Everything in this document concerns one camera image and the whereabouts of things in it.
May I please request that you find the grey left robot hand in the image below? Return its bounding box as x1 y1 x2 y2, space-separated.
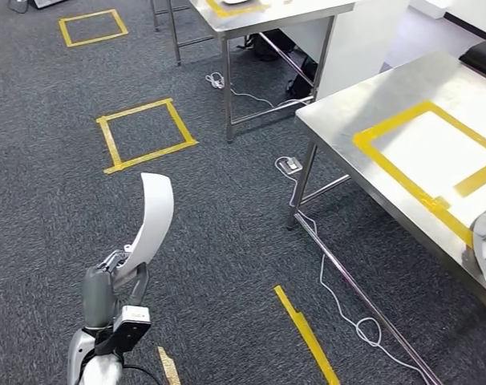
81 249 150 330

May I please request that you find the white curved plastic part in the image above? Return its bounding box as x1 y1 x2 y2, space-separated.
114 172 175 290

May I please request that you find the steel workbench table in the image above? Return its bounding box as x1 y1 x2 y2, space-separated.
286 50 486 385

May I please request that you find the short yellow floor tape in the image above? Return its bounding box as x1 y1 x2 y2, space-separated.
157 345 182 385

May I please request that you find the yellow floor tape outline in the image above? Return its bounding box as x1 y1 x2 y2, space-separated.
96 97 199 176
59 7 129 49

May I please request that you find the long yellow floor tape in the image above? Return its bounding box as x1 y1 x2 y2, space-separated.
273 285 342 385

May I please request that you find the metal floor outlet box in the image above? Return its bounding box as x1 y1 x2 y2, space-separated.
278 156 304 176

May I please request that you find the white floor device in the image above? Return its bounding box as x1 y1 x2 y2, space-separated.
8 0 68 14

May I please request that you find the yellow tape rectangle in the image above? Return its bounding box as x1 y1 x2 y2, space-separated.
206 0 270 18

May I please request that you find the black bag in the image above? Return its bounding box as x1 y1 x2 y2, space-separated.
286 55 320 100
245 29 297 63

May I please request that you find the yellow double-rectangle tape outline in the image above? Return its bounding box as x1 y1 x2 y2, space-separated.
352 100 486 249

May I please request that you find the white side panel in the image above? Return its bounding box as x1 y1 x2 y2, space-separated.
280 0 412 102

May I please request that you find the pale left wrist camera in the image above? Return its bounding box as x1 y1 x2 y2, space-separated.
94 305 152 356

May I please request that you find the white cable with plug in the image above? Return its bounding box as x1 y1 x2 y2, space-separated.
204 71 314 110

